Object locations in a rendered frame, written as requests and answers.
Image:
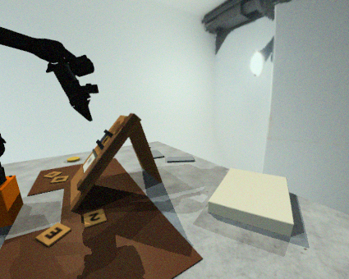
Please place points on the white paper ticket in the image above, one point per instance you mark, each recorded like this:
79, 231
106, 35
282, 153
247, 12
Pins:
88, 162

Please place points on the grey flat rectangular tile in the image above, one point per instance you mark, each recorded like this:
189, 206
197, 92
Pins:
180, 159
156, 154

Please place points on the yellow round disc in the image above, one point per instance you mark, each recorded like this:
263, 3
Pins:
74, 159

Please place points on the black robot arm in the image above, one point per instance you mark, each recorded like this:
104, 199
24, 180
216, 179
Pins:
52, 51

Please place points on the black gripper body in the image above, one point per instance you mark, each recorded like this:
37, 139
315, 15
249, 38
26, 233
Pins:
73, 92

